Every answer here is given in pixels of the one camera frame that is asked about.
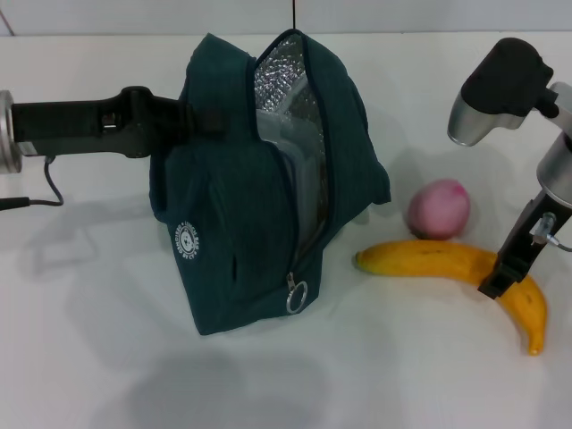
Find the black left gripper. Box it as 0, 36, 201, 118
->
11, 86, 227, 160

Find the gripper cable with plug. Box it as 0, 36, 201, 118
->
0, 156, 64, 212
529, 212, 572, 252

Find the dark teal insulated lunch bag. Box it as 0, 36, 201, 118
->
149, 29, 392, 336

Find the yellow banana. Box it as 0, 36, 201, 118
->
356, 240, 549, 357

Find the right gripper cable with plug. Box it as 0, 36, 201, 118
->
529, 212, 572, 252

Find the left gripper cable with plug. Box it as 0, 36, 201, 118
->
0, 156, 64, 212

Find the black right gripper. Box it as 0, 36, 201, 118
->
477, 189, 559, 299

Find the pink peach toy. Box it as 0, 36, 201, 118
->
407, 177, 472, 238

